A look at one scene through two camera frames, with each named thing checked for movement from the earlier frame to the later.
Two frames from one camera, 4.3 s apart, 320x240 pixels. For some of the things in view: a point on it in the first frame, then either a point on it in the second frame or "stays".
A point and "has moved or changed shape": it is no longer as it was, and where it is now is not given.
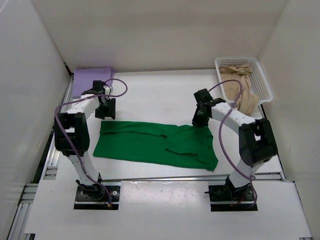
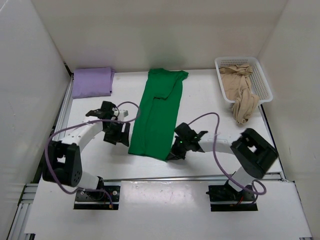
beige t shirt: x=248 y=101 stays
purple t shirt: x=84 y=78 stays
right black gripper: x=196 y=121 -> x=175 y=154
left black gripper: x=110 y=112 -> x=121 y=137
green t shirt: x=158 y=143 has moved or changed shape
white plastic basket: x=259 y=83 stays
